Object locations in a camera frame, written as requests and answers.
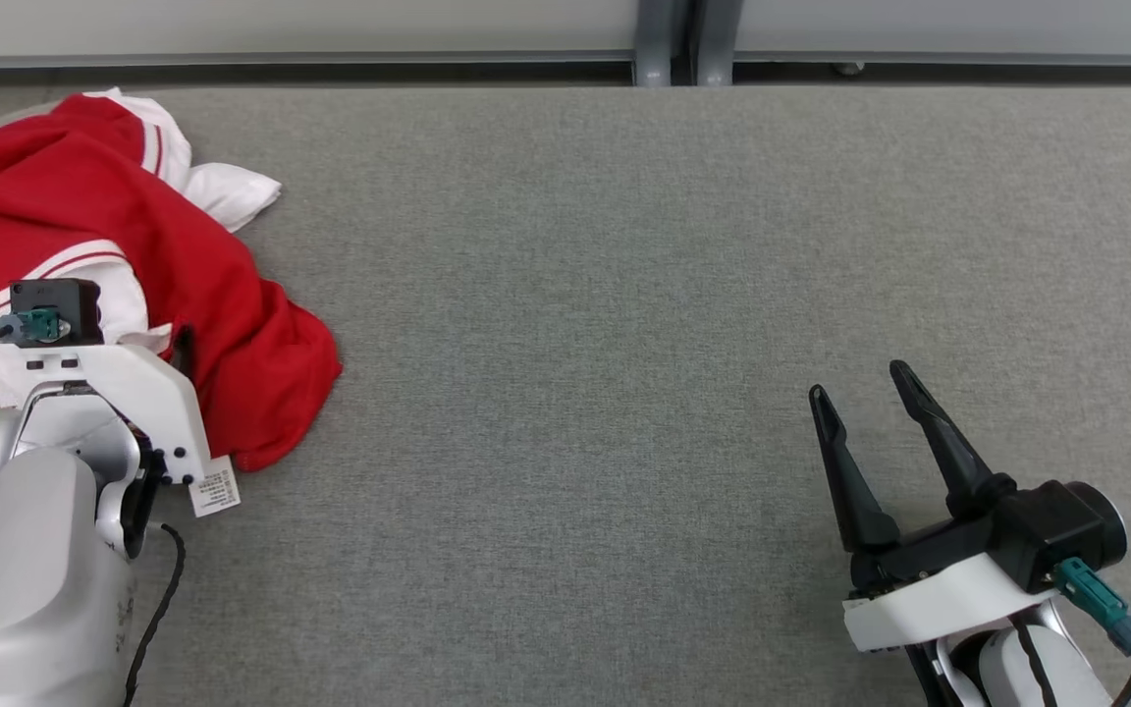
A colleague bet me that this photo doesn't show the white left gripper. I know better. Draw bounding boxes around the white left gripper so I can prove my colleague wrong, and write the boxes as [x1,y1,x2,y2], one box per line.
[0,326,214,489]

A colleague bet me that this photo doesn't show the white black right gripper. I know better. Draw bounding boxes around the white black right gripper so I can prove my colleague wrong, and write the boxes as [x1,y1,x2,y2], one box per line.
[809,360,1057,653]

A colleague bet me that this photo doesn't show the red basketball jersey white sleeves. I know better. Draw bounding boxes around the red basketball jersey white sleeves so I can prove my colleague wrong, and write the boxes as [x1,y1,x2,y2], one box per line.
[0,86,344,518]

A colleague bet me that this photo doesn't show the teal left camera connector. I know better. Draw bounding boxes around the teal left camera connector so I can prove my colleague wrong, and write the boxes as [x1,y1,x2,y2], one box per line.
[0,307,70,345]

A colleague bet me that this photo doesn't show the teal camera connector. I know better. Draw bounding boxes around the teal camera connector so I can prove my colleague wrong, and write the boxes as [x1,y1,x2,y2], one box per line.
[1056,557,1131,657]
[0,307,70,345]

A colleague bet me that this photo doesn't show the teal right camera connector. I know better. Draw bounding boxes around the teal right camera connector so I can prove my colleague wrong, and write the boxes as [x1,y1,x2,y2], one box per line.
[1056,557,1131,657]

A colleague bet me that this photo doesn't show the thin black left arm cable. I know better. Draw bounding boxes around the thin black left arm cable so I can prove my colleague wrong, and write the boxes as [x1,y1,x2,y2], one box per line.
[122,522,188,707]

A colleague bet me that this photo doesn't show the grey partition post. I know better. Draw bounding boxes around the grey partition post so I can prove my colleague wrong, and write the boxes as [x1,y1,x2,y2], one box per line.
[632,0,690,87]
[693,0,740,87]

